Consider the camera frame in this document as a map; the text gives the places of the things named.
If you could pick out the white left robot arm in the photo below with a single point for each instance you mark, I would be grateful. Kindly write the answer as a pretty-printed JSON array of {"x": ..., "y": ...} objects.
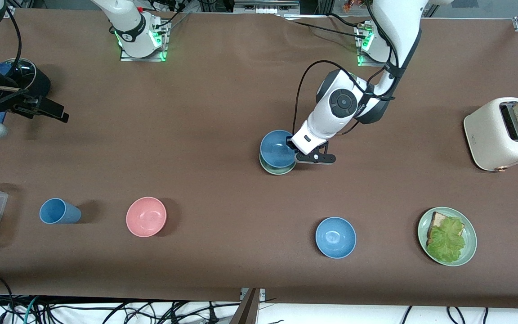
[{"x": 394, "y": 27}]

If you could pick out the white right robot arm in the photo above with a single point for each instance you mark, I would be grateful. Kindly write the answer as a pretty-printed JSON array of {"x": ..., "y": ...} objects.
[{"x": 128, "y": 22}]

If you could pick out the blue bowl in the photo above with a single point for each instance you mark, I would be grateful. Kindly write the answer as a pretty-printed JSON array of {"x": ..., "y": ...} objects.
[
  {"x": 274, "y": 150},
  {"x": 335, "y": 237}
]

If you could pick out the green plate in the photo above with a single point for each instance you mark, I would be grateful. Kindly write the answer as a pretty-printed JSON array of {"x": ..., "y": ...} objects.
[{"x": 470, "y": 243}]

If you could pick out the green bowl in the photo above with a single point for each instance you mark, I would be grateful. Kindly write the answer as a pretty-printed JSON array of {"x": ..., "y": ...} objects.
[{"x": 277, "y": 171}]

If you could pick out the black pot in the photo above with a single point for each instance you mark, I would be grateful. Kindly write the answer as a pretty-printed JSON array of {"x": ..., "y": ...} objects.
[{"x": 38, "y": 83}]

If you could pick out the cream toaster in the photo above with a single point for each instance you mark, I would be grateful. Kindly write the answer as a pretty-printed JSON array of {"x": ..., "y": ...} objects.
[{"x": 488, "y": 130}]

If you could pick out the dark support post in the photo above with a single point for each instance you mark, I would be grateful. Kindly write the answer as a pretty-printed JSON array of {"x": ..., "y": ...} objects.
[{"x": 245, "y": 310}]

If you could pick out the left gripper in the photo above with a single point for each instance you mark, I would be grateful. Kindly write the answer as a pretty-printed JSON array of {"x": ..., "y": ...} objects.
[{"x": 291, "y": 143}]

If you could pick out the small metal bracket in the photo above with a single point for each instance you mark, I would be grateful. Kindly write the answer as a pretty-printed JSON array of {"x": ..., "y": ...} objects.
[{"x": 262, "y": 293}]

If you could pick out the blue cup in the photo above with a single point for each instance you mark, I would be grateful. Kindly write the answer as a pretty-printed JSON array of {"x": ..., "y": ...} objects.
[{"x": 59, "y": 211}]

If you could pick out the white electronics box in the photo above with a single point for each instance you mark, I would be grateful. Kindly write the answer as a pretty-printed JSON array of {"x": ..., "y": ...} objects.
[{"x": 265, "y": 6}]

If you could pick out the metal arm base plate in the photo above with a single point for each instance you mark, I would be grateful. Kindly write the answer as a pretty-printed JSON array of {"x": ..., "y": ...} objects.
[
  {"x": 126, "y": 56},
  {"x": 363, "y": 62}
]

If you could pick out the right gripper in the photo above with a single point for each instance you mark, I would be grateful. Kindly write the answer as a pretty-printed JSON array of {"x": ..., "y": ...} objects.
[{"x": 3, "y": 83}]

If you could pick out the bread slice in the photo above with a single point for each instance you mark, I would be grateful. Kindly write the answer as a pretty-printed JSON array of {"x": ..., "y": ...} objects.
[{"x": 438, "y": 219}]

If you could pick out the brown table cover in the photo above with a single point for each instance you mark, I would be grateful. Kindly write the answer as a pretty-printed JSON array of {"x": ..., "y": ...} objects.
[{"x": 196, "y": 112}]

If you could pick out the pink bowl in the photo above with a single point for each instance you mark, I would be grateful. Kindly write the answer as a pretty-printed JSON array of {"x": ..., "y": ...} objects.
[{"x": 146, "y": 217}]

